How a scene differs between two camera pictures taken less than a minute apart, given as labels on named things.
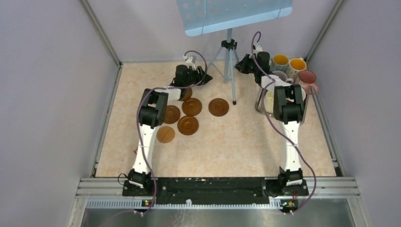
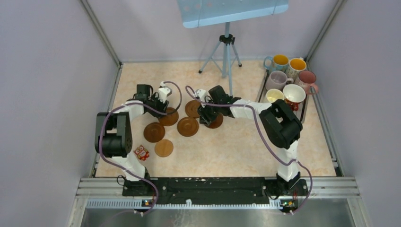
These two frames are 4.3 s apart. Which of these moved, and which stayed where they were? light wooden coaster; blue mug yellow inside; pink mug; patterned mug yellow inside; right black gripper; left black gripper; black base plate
Moved: left black gripper; right black gripper; light wooden coaster
Stayed: black base plate; patterned mug yellow inside; pink mug; blue mug yellow inside
